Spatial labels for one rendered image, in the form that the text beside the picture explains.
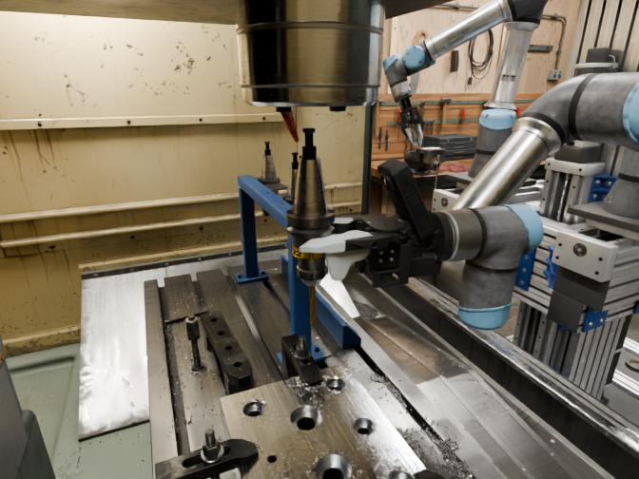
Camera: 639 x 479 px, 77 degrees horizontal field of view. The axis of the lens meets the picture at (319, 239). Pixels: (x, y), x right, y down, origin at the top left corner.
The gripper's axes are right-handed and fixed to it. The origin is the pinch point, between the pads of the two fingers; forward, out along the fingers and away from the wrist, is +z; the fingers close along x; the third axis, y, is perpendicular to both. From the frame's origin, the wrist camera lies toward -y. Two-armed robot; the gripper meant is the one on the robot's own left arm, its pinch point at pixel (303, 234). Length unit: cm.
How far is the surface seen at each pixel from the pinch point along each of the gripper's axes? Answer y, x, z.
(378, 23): -23.8, -5.6, -6.6
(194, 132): -3, 99, 15
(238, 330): 39, 40, 7
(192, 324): 27.1, 26.3, 16.9
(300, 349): 25.6, 10.8, -2.0
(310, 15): -23.8, -7.7, 1.0
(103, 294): 47, 86, 49
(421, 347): 56, 43, -47
